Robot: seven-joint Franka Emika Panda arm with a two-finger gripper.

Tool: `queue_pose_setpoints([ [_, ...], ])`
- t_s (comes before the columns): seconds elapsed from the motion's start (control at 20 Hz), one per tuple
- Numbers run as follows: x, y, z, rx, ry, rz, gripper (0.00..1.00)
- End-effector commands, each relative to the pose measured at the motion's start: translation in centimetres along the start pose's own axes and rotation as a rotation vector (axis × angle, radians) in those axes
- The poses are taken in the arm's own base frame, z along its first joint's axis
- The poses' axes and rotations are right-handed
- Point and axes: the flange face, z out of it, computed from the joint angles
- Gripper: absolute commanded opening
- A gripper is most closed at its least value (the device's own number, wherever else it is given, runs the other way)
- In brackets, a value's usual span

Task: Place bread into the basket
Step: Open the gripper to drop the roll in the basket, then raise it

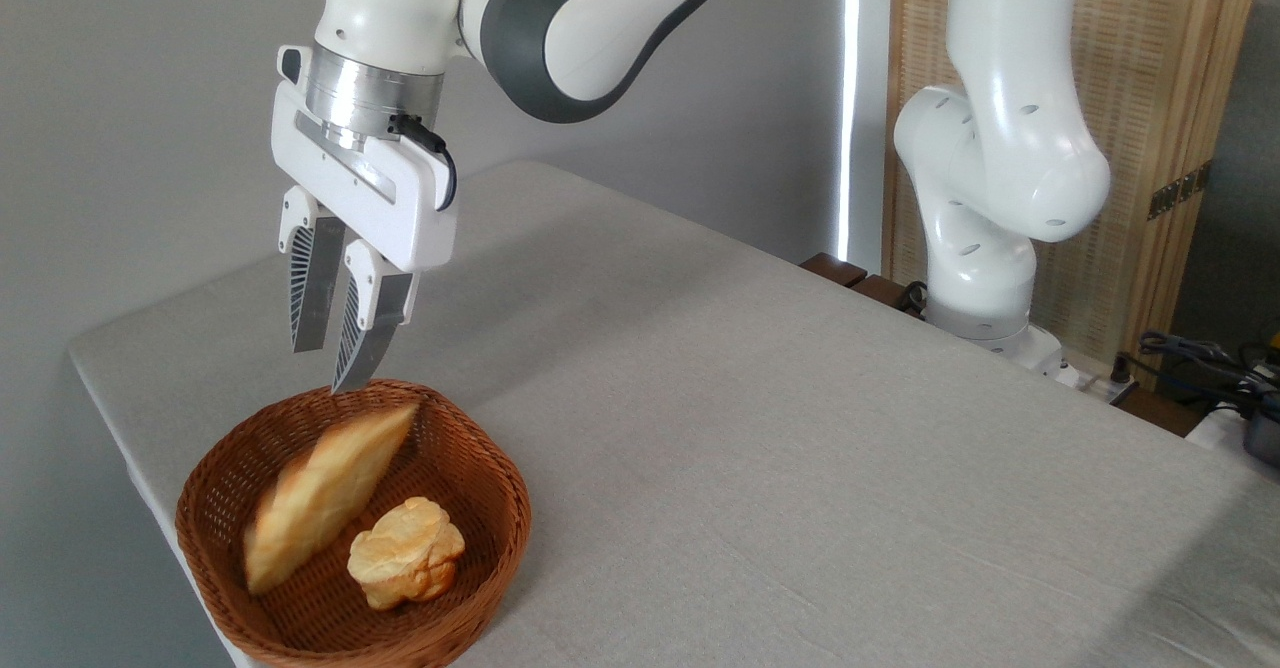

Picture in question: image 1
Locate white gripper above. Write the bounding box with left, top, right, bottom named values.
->
left=270, top=45, right=460, bottom=396

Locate long braided golden bread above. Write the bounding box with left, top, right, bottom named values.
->
left=242, top=402, right=420, bottom=597

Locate brown woven wicker basket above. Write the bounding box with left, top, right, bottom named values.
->
left=175, top=379, right=533, bottom=668

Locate small puffy golden bread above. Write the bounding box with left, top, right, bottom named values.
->
left=346, top=496, right=467, bottom=611

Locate grey tablecloth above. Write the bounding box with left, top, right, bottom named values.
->
left=68, top=160, right=1280, bottom=668

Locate white power strip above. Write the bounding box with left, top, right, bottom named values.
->
left=1058, top=362, right=1141, bottom=406

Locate dark metal screen hinge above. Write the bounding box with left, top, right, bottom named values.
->
left=1146, top=160, right=1214, bottom=221

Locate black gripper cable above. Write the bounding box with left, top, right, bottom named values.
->
left=387, top=113, right=459, bottom=213

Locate tangled dark cable bundle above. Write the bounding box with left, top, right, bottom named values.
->
left=1110, top=330, right=1280, bottom=419

